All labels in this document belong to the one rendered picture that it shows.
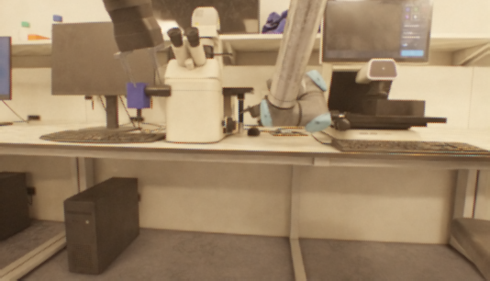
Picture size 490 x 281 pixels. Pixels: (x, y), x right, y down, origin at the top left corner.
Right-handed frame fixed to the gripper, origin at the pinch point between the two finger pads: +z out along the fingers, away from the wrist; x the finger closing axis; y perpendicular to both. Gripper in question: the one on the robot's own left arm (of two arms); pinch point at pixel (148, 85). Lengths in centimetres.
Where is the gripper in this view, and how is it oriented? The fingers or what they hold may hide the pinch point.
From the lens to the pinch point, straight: 49.7
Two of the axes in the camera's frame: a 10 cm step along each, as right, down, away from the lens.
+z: 1.5, 8.7, 4.7
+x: -9.8, 0.9, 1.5
